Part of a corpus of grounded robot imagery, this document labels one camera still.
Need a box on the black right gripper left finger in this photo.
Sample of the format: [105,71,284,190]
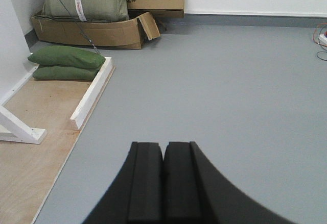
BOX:
[84,142,162,223]

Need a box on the metal turnbuckle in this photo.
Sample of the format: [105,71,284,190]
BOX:
[91,43,101,55]

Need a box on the green sandbag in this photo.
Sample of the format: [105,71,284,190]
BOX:
[33,65,100,81]
[28,45,106,69]

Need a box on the plywood base board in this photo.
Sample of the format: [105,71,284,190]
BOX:
[1,60,114,223]

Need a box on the brown cardboard box labelled 2# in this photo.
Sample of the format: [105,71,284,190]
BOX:
[127,0,184,18]

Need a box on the white wooden edge rail far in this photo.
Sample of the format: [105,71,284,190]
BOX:
[69,57,115,131]

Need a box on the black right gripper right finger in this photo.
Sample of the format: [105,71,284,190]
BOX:
[163,142,290,223]

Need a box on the green sandbag top far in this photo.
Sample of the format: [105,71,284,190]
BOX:
[28,45,106,69]

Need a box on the large grey-green woven sack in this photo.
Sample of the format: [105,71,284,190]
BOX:
[42,0,129,22]

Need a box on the white wooden brace frame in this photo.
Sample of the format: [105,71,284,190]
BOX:
[1,66,47,144]

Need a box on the dark steel guy wire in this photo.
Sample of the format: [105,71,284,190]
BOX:
[43,0,94,46]

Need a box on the white wall panel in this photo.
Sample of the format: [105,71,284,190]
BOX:
[1,0,44,104]

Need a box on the flattened brown cardboard box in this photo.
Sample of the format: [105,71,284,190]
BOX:
[31,12,160,49]

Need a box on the white power strip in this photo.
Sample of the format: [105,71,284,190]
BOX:
[318,34,327,46]

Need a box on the green sandbag lower far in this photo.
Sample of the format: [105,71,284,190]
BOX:
[33,65,100,81]

